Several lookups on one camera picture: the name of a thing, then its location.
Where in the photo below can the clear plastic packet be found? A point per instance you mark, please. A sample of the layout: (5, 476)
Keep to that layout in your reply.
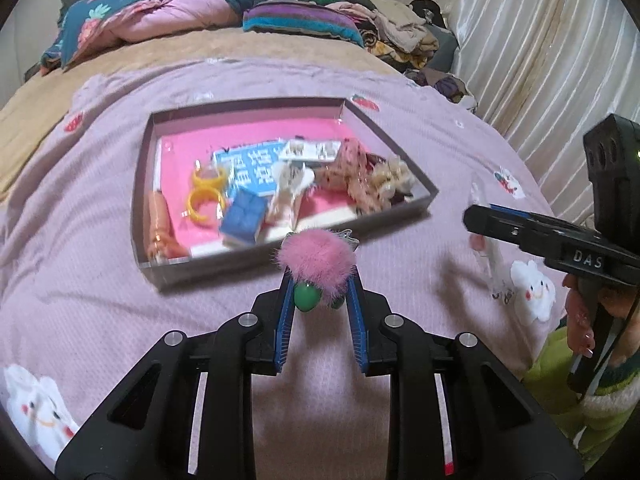
(492, 265)

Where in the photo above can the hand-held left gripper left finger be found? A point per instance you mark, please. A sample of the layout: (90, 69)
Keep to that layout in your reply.
(286, 320)

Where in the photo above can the blue printed card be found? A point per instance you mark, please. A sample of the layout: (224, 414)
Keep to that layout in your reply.
(250, 160)

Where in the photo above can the striped towel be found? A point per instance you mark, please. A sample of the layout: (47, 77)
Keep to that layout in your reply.
(300, 22)

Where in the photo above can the person's right forearm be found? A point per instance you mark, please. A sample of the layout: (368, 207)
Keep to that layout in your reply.
(610, 410)

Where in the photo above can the beige blanket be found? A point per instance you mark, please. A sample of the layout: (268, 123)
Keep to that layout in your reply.
(75, 90)

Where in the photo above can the small blue box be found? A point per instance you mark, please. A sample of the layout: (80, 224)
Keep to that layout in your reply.
(242, 215)

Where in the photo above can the grey box with pink inside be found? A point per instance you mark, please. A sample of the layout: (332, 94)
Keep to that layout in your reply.
(200, 135)

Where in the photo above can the person's green clothing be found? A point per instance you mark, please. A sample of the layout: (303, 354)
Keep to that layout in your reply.
(550, 380)

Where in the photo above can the orange spiral hair clip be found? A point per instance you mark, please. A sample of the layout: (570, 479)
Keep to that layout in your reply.
(160, 220)

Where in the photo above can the pink floral scrunchie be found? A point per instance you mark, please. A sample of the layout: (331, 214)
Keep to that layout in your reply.
(350, 165)

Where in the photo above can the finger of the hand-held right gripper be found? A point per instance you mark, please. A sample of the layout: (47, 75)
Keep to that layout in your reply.
(550, 250)
(550, 225)

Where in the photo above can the white hair claw clip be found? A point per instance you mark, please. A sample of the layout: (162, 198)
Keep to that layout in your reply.
(287, 195)

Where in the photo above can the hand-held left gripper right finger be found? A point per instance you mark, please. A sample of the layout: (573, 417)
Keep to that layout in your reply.
(356, 320)

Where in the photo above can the teal and pink floral quilt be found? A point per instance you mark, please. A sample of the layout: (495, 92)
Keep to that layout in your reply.
(150, 15)

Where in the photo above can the pile of clothes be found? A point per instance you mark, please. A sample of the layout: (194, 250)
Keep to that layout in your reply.
(400, 25)

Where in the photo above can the earring card packet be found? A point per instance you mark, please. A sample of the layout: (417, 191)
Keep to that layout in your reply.
(320, 150)

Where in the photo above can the beige pearl hair clip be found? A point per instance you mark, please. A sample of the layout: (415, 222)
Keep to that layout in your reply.
(390, 175)

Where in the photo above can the person's right hand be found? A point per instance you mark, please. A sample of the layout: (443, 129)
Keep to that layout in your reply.
(580, 320)

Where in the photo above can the pink blanket with cartoon patches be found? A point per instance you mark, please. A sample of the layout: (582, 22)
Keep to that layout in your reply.
(100, 310)

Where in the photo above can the white satin curtain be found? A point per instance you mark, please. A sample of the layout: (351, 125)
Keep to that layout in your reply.
(540, 60)

